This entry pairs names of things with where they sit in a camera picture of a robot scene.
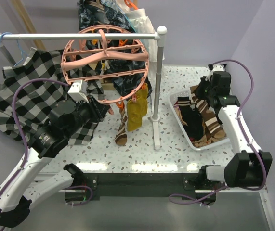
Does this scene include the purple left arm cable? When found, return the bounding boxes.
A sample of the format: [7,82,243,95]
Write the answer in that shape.
[0,78,69,221]

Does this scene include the white clothes rack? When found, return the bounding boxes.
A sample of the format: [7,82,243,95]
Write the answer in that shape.
[0,26,167,150]

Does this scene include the brown striped sock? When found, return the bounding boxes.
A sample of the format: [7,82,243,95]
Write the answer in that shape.
[190,85,226,140]
[114,108,128,146]

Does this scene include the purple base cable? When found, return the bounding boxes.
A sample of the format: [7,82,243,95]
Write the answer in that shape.
[66,185,95,206]
[169,184,229,205]

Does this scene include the white plastic basket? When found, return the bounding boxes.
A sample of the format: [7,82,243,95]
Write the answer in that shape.
[168,88,230,152]

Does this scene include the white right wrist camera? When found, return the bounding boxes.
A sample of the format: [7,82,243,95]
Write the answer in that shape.
[206,64,225,82]

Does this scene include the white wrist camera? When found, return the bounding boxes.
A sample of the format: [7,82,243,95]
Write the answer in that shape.
[68,80,89,103]
[206,64,225,82]

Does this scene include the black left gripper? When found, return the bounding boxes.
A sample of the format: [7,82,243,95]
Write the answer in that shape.
[65,94,111,138]

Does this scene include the light blue wire hanger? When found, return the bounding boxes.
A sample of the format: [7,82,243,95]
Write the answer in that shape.
[0,31,28,66]

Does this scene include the black striped sock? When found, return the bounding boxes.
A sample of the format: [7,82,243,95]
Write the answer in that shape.
[177,97,204,141]

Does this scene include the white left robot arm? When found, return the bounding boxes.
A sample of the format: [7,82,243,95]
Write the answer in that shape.
[0,96,110,228]

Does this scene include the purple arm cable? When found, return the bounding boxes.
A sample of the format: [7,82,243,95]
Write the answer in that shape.
[210,59,267,190]
[0,78,69,221]

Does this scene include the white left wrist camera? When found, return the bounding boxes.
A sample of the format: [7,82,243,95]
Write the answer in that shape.
[68,80,89,103]

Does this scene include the black white checkered shirt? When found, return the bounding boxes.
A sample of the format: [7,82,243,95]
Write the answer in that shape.
[0,47,105,146]

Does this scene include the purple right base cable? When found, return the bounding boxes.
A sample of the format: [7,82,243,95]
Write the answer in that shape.
[169,184,229,205]

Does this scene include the teal garment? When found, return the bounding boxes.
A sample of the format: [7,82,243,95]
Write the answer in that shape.
[101,0,145,33]

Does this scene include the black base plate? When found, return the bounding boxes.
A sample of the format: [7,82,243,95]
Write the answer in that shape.
[65,172,217,202]

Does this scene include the white garment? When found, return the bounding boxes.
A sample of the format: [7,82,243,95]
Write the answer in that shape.
[115,0,158,73]

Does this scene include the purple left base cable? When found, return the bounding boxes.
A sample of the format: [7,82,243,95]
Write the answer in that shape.
[66,185,95,206]

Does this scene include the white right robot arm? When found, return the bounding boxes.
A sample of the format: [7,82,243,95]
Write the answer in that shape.
[195,70,273,190]

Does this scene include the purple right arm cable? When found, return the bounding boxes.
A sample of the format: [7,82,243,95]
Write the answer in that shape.
[210,59,267,190]

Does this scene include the wooden frame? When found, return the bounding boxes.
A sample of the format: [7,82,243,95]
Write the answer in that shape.
[11,0,45,50]

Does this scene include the pink round clip hanger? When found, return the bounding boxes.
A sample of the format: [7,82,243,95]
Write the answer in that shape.
[61,25,149,104]

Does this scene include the orange plastic hanger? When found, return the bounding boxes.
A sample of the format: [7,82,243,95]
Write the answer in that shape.
[124,0,139,10]

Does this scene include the yellow sock with pattern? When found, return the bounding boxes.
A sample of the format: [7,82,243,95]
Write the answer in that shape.
[136,83,148,116]

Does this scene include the dark blue patterned garment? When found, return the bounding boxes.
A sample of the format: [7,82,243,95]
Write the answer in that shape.
[77,0,152,100]

